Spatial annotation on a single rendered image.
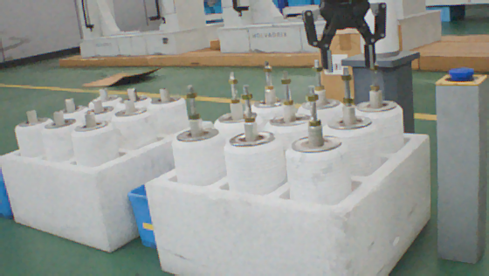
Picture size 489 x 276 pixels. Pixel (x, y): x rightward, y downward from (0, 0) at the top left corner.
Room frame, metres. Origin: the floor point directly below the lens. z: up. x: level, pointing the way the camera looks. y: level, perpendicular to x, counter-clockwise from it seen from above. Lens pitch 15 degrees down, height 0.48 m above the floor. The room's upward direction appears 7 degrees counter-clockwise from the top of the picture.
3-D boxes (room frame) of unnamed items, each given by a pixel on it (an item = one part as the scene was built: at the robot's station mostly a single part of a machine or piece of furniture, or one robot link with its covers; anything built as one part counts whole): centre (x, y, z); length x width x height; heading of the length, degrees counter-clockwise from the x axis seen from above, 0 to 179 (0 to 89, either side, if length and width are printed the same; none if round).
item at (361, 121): (0.84, -0.18, 0.25); 0.08 x 0.08 x 0.01
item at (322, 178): (0.75, -0.10, 0.16); 0.10 x 0.10 x 0.18
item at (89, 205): (1.25, 0.35, 0.09); 0.39 x 0.39 x 0.18; 53
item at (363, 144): (0.84, -0.18, 0.16); 0.10 x 0.10 x 0.18
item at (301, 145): (0.75, -0.10, 0.25); 0.08 x 0.08 x 0.01
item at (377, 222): (0.91, -0.08, 0.09); 0.39 x 0.39 x 0.18; 52
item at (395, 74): (1.25, -0.35, 0.15); 0.15 x 0.15 x 0.30; 44
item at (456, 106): (0.79, -0.36, 0.16); 0.07 x 0.07 x 0.31; 52
